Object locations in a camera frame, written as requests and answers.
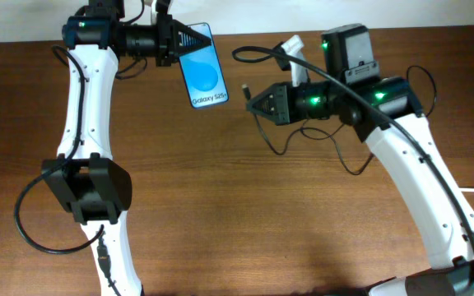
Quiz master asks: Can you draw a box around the black camera cable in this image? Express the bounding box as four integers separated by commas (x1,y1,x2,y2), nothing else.
13,44,147,296
231,45,474,296

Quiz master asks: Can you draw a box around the black USB charging cable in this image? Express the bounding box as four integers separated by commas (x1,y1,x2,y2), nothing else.
241,64,438,176

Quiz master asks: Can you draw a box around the left black camera cable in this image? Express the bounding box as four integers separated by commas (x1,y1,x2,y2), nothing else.
13,44,147,296

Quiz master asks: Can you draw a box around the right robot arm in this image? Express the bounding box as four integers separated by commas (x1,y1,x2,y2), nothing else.
232,24,474,295

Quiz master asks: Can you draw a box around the blue Galaxy smartphone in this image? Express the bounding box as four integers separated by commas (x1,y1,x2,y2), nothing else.
179,22,230,109

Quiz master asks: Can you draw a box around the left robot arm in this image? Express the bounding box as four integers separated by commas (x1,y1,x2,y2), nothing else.
42,0,212,295

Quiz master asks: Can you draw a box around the right black camera cable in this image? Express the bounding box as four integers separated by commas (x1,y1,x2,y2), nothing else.
231,45,474,296

